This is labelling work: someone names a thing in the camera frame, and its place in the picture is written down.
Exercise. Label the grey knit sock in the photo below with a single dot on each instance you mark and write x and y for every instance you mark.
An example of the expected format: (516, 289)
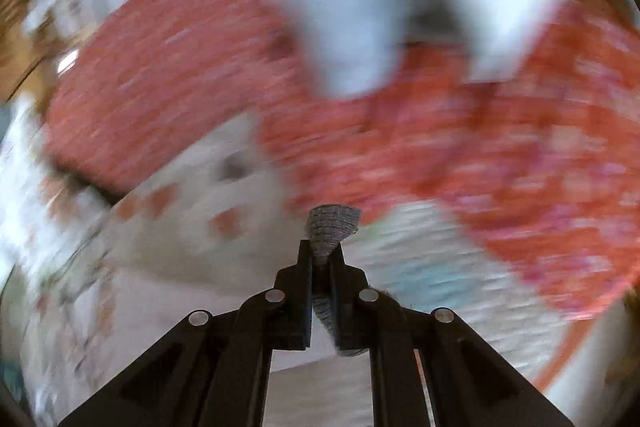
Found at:
(331, 224)

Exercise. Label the quilt with coloured dots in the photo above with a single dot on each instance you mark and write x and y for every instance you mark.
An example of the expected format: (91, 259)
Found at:
(200, 237)

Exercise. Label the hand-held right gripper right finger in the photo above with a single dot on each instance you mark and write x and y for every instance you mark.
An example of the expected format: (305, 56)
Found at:
(336, 292)

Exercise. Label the red patterned blanket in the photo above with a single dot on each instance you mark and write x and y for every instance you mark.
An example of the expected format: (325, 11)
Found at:
(190, 72)

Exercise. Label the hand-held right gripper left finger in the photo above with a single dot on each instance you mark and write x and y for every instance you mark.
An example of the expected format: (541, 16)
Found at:
(305, 287)

